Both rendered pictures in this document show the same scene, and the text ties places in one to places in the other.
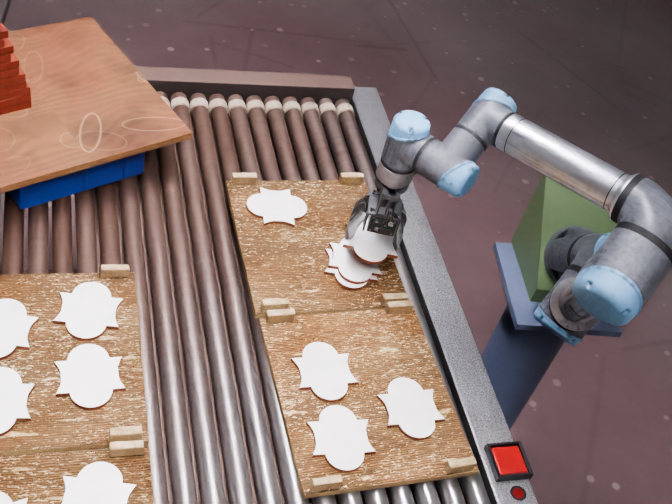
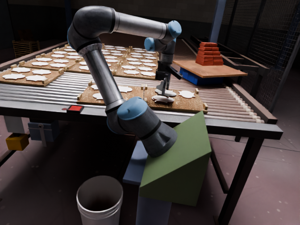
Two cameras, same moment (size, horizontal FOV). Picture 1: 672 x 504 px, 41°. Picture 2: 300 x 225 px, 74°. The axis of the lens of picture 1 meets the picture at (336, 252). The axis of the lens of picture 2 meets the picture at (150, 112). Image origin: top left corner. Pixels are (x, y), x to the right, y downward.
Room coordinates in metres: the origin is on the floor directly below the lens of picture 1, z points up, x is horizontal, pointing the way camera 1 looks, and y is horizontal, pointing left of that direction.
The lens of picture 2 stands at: (1.86, -1.21, 1.47)
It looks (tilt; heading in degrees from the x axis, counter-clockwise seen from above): 27 degrees down; 113
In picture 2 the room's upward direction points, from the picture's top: 6 degrees clockwise
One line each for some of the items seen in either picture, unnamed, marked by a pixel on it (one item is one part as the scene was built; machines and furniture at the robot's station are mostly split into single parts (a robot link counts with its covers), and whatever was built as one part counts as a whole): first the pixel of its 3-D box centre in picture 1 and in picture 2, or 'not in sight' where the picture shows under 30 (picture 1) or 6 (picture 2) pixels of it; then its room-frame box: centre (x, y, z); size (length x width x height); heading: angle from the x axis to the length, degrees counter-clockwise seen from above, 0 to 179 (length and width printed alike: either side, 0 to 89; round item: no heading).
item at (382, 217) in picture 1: (385, 202); (164, 70); (1.45, -0.07, 1.15); 0.09 x 0.08 x 0.12; 6
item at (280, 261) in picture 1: (314, 243); (172, 98); (1.49, 0.05, 0.93); 0.41 x 0.35 x 0.02; 25
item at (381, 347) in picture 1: (363, 393); (114, 94); (1.12, -0.13, 0.93); 0.41 x 0.35 x 0.02; 27
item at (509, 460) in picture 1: (508, 461); (75, 109); (1.07, -0.44, 0.92); 0.06 x 0.06 x 0.01; 24
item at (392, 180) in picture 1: (396, 171); (166, 57); (1.45, -0.07, 1.23); 0.08 x 0.08 x 0.05
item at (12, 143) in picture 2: not in sight; (15, 131); (0.73, -0.61, 0.74); 0.09 x 0.08 x 0.24; 24
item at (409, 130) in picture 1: (406, 142); (168, 43); (1.45, -0.07, 1.31); 0.09 x 0.08 x 0.11; 63
